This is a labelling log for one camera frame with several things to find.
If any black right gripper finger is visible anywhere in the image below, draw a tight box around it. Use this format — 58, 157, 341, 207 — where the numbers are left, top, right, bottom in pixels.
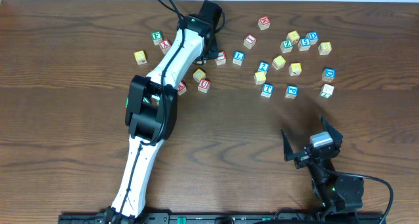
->
320, 116, 343, 145
281, 129, 294, 162

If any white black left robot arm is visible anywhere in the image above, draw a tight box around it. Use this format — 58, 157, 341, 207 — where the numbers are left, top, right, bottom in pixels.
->
103, 0, 225, 223

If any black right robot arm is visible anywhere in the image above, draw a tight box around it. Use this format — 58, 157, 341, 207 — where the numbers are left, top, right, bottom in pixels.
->
282, 117, 364, 214

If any green 7 block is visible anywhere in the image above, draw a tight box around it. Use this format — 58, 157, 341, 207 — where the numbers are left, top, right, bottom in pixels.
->
319, 84, 335, 98

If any red I block lower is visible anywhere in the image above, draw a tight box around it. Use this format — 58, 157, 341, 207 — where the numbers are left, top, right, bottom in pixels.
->
215, 51, 227, 65

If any red i block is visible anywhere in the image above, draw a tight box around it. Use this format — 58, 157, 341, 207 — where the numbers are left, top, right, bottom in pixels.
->
215, 51, 227, 65
244, 34, 257, 49

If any red I block upper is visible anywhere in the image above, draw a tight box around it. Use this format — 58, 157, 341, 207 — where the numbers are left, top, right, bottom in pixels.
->
244, 34, 257, 49

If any blue L block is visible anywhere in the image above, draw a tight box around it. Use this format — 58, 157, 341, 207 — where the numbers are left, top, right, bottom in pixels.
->
232, 50, 245, 65

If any red H block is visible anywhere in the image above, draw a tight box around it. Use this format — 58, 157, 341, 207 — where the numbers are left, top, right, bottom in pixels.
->
258, 16, 271, 30

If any red X block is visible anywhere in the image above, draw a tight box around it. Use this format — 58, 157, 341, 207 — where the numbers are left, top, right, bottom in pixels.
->
158, 39, 172, 54

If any green F block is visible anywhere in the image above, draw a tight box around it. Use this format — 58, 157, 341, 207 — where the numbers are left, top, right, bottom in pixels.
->
151, 31, 163, 45

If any blue D block lower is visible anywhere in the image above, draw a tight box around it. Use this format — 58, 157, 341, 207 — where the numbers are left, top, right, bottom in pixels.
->
322, 68, 336, 83

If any blue d block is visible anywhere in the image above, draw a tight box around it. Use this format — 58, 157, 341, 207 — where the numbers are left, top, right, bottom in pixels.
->
306, 31, 319, 45
322, 68, 336, 83

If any blue P block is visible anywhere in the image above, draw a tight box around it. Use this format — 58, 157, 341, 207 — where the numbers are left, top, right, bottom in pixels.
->
285, 85, 299, 99

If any yellow O block centre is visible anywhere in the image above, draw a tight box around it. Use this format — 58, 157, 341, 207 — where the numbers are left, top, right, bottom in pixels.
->
192, 68, 206, 83

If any blue T block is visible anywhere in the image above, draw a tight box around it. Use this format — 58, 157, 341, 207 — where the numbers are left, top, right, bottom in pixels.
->
261, 83, 274, 98

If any red U block right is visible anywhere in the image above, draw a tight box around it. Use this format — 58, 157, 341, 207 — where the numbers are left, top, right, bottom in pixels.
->
198, 79, 210, 93

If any blue 2 block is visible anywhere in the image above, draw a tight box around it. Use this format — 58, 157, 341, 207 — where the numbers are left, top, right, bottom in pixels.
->
258, 62, 270, 74

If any yellow K block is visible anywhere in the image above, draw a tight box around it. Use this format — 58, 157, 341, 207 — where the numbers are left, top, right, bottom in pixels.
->
289, 62, 302, 76

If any yellow S block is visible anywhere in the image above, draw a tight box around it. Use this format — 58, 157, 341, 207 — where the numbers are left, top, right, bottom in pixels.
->
254, 71, 266, 85

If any red A block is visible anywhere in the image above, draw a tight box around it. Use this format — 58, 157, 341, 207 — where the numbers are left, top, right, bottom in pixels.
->
177, 81, 187, 96

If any yellow block far left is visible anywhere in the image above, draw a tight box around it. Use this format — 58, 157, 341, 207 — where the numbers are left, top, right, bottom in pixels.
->
134, 50, 147, 65

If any green Z block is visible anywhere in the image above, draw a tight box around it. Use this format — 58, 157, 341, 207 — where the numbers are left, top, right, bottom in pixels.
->
280, 40, 293, 53

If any yellow block centre right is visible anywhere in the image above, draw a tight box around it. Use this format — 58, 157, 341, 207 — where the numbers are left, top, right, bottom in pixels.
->
272, 55, 286, 70

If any yellow monkey block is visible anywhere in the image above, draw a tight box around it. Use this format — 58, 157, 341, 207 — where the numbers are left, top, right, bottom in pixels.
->
286, 31, 300, 45

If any yellow 8 block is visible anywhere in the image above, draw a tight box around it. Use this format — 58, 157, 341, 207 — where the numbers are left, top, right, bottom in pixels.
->
318, 42, 332, 56

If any blue 5 block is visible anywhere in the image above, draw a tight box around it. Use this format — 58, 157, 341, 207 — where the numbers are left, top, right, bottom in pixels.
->
298, 38, 311, 51

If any blue D block upper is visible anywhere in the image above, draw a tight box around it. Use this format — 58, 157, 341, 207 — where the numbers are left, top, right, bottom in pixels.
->
306, 31, 319, 45

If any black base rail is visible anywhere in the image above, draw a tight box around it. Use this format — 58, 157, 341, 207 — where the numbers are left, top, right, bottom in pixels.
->
58, 211, 384, 224

